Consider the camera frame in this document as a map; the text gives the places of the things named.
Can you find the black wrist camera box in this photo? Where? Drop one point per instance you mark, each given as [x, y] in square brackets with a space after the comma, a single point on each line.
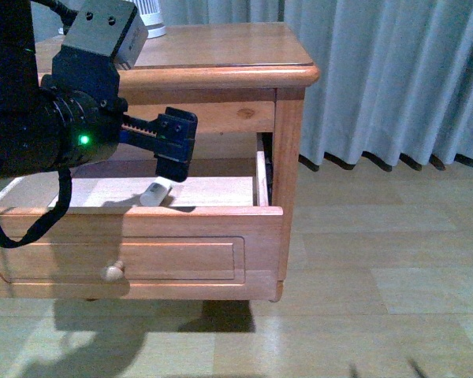
[112, 29]

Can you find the wooden nightstand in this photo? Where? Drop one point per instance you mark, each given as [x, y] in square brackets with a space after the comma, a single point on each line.
[237, 78]

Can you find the white medicine bottle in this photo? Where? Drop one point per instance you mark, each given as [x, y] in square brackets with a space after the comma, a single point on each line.
[156, 192]

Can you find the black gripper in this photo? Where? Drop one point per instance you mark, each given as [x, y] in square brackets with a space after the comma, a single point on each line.
[86, 85]

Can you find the wooden drawer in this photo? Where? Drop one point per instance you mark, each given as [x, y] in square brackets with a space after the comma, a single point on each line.
[216, 236]

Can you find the grey curtain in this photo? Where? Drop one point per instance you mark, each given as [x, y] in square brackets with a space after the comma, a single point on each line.
[396, 76]

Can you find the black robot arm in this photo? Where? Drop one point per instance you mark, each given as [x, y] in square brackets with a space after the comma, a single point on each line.
[29, 122]

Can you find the white cylindrical air purifier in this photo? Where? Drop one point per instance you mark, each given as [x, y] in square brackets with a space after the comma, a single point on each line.
[151, 15]

